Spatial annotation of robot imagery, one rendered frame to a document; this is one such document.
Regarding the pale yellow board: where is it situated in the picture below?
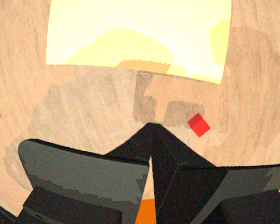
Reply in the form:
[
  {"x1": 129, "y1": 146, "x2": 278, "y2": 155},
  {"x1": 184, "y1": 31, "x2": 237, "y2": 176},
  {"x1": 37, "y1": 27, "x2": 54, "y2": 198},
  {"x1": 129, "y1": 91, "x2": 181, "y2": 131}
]
[{"x1": 46, "y1": 0, "x2": 231, "y2": 84}]

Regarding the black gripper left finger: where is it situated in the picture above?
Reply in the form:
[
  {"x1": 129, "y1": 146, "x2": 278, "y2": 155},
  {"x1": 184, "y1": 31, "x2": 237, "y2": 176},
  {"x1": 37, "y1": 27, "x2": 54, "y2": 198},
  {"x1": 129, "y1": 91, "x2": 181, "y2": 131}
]
[{"x1": 17, "y1": 122, "x2": 155, "y2": 224}]

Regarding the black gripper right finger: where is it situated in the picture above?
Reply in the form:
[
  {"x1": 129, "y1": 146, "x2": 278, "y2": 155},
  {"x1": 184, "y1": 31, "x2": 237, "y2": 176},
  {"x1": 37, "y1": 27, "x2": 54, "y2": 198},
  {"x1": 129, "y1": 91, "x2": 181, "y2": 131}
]
[{"x1": 151, "y1": 123, "x2": 280, "y2": 224}]

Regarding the red cube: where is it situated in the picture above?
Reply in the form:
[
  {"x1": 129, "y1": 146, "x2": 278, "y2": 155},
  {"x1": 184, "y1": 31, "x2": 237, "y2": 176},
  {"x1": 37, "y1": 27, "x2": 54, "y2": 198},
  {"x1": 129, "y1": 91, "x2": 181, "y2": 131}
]
[{"x1": 187, "y1": 113, "x2": 210, "y2": 137}]

